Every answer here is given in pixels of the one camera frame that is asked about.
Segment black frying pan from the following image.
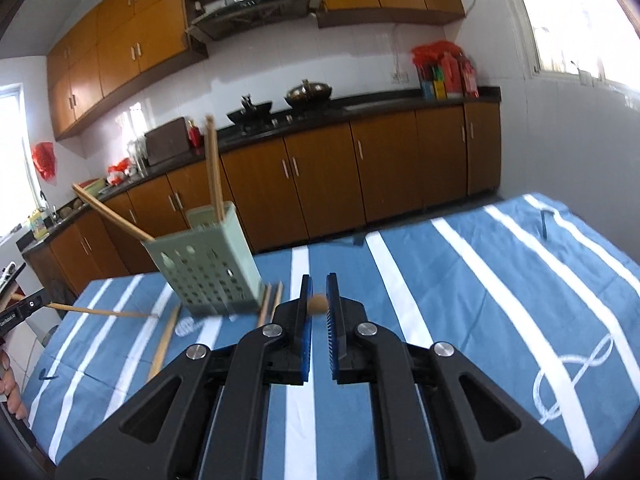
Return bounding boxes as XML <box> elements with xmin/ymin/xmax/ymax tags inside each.
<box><xmin>227</xmin><ymin>95</ymin><xmax>275</xmax><ymax>126</ymax></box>

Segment window with white frame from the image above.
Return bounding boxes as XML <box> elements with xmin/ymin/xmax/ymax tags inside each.
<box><xmin>505</xmin><ymin>0</ymin><xmax>640</xmax><ymax>92</ymax></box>

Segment dark wooden cutting board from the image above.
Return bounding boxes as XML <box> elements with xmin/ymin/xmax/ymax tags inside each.
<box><xmin>144</xmin><ymin>117</ymin><xmax>194</xmax><ymax>166</ymax></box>

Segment black kitchen countertop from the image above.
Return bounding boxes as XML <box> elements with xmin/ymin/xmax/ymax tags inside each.
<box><xmin>15</xmin><ymin>86</ymin><xmax>502</xmax><ymax>253</ymax></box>

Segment red and white plastic bag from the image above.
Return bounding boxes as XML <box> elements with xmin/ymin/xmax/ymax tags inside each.
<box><xmin>107</xmin><ymin>158</ymin><xmax>134</xmax><ymax>186</ymax></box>

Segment wooden upper cabinets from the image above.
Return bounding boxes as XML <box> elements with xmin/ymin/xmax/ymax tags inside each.
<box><xmin>46</xmin><ymin>0</ymin><xmax>466</xmax><ymax>142</ymax></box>

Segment black gas stove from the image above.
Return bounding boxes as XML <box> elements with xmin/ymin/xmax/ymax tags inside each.
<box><xmin>225</xmin><ymin>111</ymin><xmax>347</xmax><ymax>134</ymax></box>

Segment metal faucet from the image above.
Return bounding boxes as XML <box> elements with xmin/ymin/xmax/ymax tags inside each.
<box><xmin>40</xmin><ymin>190</ymin><xmax>59</xmax><ymax>224</ymax></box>

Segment bundle of wooden chopsticks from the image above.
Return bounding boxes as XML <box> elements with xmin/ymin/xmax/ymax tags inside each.
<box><xmin>256</xmin><ymin>282</ymin><xmax>285</xmax><ymax>330</ymax></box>

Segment red bag over bottles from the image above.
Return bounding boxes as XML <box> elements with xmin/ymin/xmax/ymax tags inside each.
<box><xmin>411</xmin><ymin>41</ymin><xmax>464</xmax><ymax>67</ymax></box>

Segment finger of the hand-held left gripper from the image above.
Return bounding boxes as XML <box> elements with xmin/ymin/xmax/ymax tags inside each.
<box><xmin>16</xmin><ymin>295</ymin><xmax>52</xmax><ymax>324</ymax></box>
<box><xmin>0</xmin><ymin>262</ymin><xmax>27</xmax><ymax>292</ymax></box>

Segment wooden cabinets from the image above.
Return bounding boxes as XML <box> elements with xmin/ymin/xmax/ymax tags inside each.
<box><xmin>46</xmin><ymin>0</ymin><xmax>466</xmax><ymax>142</ymax></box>
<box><xmin>22</xmin><ymin>100</ymin><xmax>502</xmax><ymax>291</ymax></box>

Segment window with metal frame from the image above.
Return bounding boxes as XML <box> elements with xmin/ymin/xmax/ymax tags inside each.
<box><xmin>0</xmin><ymin>85</ymin><xmax>24</xmax><ymax>237</ymax></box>

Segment blue striped tablecloth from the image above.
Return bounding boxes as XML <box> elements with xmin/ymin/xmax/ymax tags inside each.
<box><xmin>22</xmin><ymin>192</ymin><xmax>640</xmax><ymax>480</ymax></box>

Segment red plastic bottle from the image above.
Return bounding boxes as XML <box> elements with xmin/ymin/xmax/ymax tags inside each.
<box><xmin>460</xmin><ymin>57</ymin><xmax>480</xmax><ymax>99</ymax></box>
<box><xmin>442</xmin><ymin>55</ymin><xmax>464</xmax><ymax>99</ymax></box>

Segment wok with glass lid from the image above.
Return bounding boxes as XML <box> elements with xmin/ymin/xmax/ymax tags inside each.
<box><xmin>285</xmin><ymin>79</ymin><xmax>334</xmax><ymax>106</ymax></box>

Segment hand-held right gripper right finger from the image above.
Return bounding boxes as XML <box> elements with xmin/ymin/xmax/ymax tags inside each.
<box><xmin>325</xmin><ymin>273</ymin><xmax>586</xmax><ymax>480</ymax></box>

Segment person's left hand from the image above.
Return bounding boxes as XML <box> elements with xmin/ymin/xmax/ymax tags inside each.
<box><xmin>0</xmin><ymin>348</ymin><xmax>27</xmax><ymax>421</ymax></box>

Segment hanging red plastic bag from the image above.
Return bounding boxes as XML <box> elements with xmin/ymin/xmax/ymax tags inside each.
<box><xmin>31</xmin><ymin>142</ymin><xmax>56</xmax><ymax>180</ymax></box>

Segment wooden lower cabinets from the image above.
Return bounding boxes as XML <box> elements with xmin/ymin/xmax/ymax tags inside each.
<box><xmin>22</xmin><ymin>100</ymin><xmax>502</xmax><ymax>291</ymax></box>

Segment green plastic utensil holder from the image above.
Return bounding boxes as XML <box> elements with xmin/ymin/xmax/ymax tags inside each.
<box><xmin>141</xmin><ymin>201</ymin><xmax>264</xmax><ymax>319</ymax></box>

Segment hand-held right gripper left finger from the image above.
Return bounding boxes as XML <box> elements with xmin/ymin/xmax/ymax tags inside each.
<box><xmin>54</xmin><ymin>274</ymin><xmax>316</xmax><ymax>480</ymax></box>

